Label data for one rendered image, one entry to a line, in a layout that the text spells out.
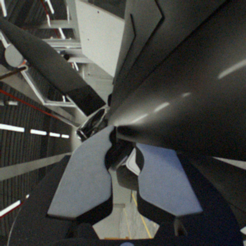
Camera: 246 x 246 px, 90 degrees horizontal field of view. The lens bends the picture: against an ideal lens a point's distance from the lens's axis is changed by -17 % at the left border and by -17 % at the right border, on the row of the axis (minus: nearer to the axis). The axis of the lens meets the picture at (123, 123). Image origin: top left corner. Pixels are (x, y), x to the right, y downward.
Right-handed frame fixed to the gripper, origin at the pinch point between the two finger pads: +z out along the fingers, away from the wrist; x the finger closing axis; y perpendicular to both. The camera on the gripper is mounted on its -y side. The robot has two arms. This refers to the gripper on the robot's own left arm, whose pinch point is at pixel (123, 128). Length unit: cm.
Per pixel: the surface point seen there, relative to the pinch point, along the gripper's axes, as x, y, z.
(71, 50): -29, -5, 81
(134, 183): 4.3, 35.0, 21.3
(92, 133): -5.5, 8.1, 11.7
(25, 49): -19.2, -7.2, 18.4
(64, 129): -484, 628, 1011
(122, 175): 0.1, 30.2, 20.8
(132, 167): 2.0, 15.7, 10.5
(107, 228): -128, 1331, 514
